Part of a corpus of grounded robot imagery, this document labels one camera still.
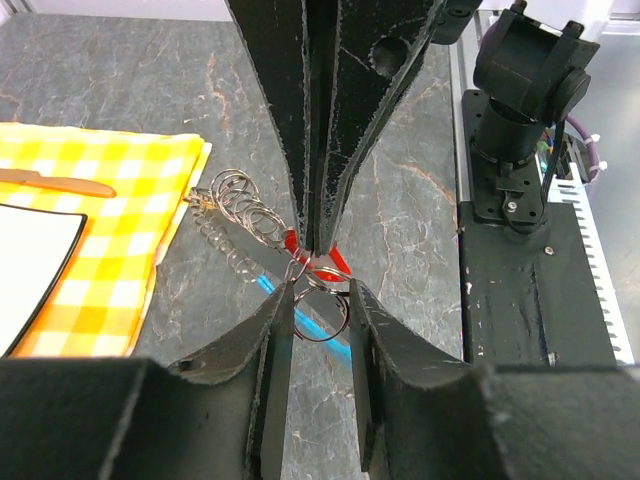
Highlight gold knife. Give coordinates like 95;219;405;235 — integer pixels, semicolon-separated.
1;168;117;198

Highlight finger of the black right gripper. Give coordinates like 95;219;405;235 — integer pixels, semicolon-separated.
227;1;314;250
304;1;445;255

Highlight orange white checkered cloth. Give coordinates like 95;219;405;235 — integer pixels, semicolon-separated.
1;123;212;357

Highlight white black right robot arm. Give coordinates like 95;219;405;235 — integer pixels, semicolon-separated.
228;1;598;255

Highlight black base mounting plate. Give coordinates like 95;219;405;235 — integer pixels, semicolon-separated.
458;90;616;367

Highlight white square plate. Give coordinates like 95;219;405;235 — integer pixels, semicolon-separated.
1;204;88;357

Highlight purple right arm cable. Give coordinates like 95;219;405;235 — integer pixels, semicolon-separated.
564;114;609;186

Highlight light blue cable duct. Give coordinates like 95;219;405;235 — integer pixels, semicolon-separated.
548;135;636;366

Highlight metal key organizer blue handle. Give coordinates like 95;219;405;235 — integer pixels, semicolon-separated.
183;169;352;367

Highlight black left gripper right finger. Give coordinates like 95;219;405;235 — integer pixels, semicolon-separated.
349;280;476;479

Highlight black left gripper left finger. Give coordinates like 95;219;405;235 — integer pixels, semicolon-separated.
168;281;294;479

